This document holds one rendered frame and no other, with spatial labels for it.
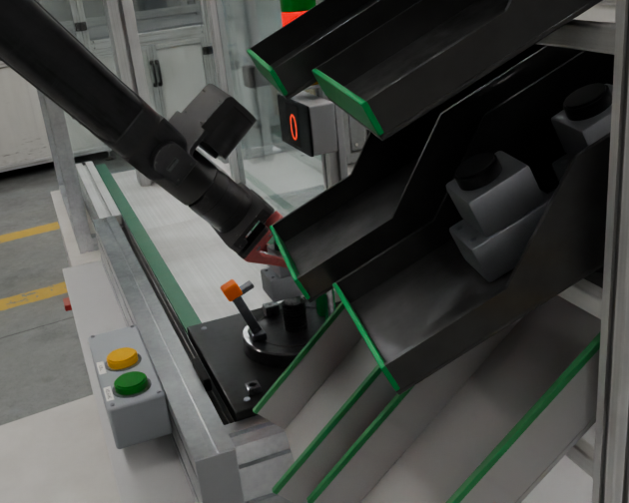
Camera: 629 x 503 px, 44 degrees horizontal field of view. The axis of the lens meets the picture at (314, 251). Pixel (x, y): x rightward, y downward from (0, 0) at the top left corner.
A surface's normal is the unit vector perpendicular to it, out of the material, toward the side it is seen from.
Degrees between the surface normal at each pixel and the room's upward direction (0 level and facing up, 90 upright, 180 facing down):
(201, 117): 44
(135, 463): 0
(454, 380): 90
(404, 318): 25
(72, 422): 0
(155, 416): 90
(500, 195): 90
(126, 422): 90
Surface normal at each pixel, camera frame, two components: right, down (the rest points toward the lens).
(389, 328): -0.50, -0.77
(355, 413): 0.21, 0.35
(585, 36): -0.92, 0.22
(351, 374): -0.76, -0.54
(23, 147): 0.47, 0.29
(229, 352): -0.10, -0.92
